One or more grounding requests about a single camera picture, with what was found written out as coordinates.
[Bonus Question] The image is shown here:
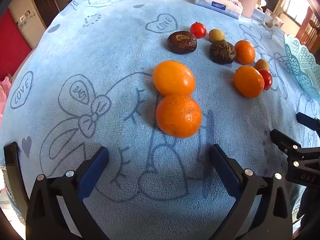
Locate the large smooth orange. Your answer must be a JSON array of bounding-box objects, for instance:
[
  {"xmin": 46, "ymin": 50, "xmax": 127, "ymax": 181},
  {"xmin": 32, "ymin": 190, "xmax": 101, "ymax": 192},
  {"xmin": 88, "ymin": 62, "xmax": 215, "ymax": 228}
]
[{"xmin": 152, "ymin": 60, "xmax": 196, "ymax": 97}]

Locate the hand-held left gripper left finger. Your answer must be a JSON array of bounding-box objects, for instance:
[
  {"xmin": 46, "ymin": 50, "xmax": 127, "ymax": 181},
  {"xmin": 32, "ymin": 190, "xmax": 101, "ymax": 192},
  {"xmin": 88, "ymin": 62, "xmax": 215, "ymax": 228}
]
[{"xmin": 26, "ymin": 146, "xmax": 110, "ymax": 240}]

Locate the white cabinet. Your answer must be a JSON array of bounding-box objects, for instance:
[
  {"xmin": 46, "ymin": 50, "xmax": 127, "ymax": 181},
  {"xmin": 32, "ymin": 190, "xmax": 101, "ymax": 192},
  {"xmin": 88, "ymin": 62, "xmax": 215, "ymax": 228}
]
[{"xmin": 8, "ymin": 0, "xmax": 48, "ymax": 51}]

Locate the dark brown water chestnut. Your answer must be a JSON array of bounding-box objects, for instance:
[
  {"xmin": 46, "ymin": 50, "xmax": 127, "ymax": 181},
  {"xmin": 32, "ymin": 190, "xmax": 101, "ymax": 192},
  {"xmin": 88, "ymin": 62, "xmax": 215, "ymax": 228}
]
[
  {"xmin": 167, "ymin": 31, "xmax": 198, "ymax": 54},
  {"xmin": 209, "ymin": 40, "xmax": 237, "ymax": 65}
]

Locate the pink cloth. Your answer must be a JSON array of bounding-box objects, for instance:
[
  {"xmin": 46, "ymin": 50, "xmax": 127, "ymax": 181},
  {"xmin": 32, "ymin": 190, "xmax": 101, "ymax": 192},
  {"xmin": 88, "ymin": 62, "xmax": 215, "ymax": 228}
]
[{"xmin": 0, "ymin": 76, "xmax": 12, "ymax": 122}]

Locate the red cherry tomato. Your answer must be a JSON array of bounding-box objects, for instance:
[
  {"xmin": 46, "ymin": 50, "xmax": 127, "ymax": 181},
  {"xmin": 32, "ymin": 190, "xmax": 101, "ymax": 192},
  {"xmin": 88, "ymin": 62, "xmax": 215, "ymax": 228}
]
[
  {"xmin": 257, "ymin": 69, "xmax": 273, "ymax": 91},
  {"xmin": 190, "ymin": 22, "xmax": 207, "ymax": 39}
]

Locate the large dimpled orange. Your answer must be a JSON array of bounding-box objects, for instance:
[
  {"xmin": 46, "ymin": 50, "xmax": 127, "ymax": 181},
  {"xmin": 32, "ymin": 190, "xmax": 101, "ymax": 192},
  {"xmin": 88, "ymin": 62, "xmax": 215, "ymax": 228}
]
[{"xmin": 155, "ymin": 94, "xmax": 202, "ymax": 139}]

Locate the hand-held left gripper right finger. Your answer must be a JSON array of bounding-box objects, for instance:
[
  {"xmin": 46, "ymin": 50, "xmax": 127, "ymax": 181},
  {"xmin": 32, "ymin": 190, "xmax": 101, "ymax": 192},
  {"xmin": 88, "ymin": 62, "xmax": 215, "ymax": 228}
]
[{"xmin": 209, "ymin": 144, "xmax": 293, "ymax": 240}]

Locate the small orange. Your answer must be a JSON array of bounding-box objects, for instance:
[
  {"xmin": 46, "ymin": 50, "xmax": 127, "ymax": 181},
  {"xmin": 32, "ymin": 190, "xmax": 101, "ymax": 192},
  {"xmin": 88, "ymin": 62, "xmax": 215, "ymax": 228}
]
[{"xmin": 234, "ymin": 40, "xmax": 256, "ymax": 65}]

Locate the medium orange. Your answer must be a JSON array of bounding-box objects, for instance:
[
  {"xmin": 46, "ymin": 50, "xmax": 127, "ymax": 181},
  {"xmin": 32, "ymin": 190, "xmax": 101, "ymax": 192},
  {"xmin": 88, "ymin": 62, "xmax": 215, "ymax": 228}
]
[{"xmin": 233, "ymin": 65, "xmax": 265, "ymax": 99}]

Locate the turquoise plastic lattice basket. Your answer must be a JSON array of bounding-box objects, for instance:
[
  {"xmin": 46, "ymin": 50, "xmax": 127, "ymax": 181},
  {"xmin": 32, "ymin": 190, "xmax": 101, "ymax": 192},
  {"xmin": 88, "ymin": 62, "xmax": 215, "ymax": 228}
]
[{"xmin": 283, "ymin": 33, "xmax": 320, "ymax": 98}]

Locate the light blue printed towel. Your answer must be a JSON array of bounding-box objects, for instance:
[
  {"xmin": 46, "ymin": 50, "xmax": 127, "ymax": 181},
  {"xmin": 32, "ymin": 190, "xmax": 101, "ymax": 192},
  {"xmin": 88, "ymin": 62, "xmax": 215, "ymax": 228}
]
[{"xmin": 0, "ymin": 0, "xmax": 320, "ymax": 240}]

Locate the yellowish longan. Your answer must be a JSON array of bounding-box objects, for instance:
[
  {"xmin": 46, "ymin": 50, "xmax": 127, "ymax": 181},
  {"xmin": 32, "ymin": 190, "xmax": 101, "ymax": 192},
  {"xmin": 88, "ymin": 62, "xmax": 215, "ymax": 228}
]
[
  {"xmin": 208, "ymin": 29, "xmax": 226, "ymax": 43},
  {"xmin": 254, "ymin": 58, "xmax": 270, "ymax": 72}
]

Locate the clear glass cup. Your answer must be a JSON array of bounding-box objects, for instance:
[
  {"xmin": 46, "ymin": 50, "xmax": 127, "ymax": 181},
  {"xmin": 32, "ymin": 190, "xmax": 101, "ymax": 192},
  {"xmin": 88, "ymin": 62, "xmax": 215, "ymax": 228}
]
[{"xmin": 261, "ymin": 8, "xmax": 285, "ymax": 33}]

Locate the white and blue tissue pack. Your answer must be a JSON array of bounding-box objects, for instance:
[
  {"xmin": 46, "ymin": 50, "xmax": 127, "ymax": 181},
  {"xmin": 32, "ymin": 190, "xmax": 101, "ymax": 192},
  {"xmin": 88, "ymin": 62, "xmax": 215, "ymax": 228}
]
[{"xmin": 194, "ymin": 0, "xmax": 244, "ymax": 20}]

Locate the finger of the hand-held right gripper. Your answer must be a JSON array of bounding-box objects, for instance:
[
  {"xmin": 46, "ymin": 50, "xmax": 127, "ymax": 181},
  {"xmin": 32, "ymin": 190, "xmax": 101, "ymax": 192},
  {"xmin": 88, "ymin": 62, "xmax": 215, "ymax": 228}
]
[
  {"xmin": 296, "ymin": 112, "xmax": 320, "ymax": 137},
  {"xmin": 270, "ymin": 129, "xmax": 303, "ymax": 155}
]

